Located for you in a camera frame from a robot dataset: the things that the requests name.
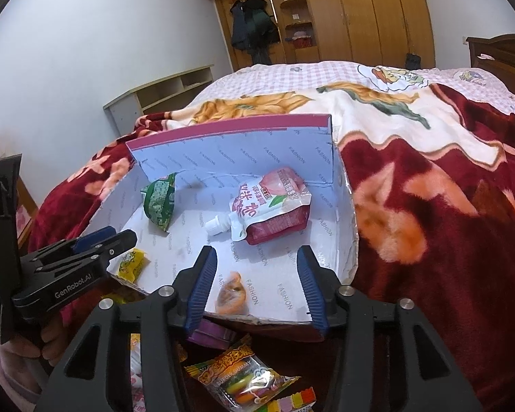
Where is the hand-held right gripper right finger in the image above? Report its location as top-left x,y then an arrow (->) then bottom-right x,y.
296,244 -> 483,412

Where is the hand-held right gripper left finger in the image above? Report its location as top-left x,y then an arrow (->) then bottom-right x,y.
36,245 -> 219,412

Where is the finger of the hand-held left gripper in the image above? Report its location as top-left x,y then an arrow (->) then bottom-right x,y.
32,229 -> 138,284
21,226 -> 117,267

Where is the yellow cartoon snack packet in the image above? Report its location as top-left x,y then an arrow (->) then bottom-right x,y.
118,248 -> 150,284

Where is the small orange snack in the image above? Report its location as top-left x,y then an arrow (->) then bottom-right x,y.
215,271 -> 249,315

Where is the green pea snack packet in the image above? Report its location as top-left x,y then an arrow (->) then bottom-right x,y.
140,172 -> 178,233

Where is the pink drink pouch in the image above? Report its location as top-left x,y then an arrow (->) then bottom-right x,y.
205,168 -> 313,246

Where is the clear gummy candy packet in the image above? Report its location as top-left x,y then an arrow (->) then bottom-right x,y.
184,334 -> 301,408

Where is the pink cardboard box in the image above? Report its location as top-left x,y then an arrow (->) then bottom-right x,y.
75,113 -> 359,344

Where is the person's left hand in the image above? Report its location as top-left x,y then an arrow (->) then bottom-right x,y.
34,315 -> 69,363

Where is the purple plastic case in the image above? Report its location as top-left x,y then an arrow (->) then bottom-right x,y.
188,318 -> 241,348

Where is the pink tissue box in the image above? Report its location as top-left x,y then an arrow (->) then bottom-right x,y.
17,204 -> 33,241

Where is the wooden nightstand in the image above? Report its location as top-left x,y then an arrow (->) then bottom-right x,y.
0,163 -> 39,250

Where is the striped colourful candy packet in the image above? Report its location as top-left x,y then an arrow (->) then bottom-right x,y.
262,386 -> 318,412

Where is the red plush blanket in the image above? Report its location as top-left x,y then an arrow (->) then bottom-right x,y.
28,81 -> 515,412

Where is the low beige shelf unit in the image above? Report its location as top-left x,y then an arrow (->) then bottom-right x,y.
103,65 -> 216,138

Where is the pink checkered cartoon bed sheet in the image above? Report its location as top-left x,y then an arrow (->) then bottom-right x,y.
189,61 -> 515,138

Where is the dark green hanging jacket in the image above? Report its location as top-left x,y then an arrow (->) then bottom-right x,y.
244,0 -> 281,64

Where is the wooden wardrobe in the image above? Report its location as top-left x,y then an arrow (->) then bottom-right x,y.
190,0 -> 436,69

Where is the wooden headboard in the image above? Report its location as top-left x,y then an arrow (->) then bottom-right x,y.
466,33 -> 515,99

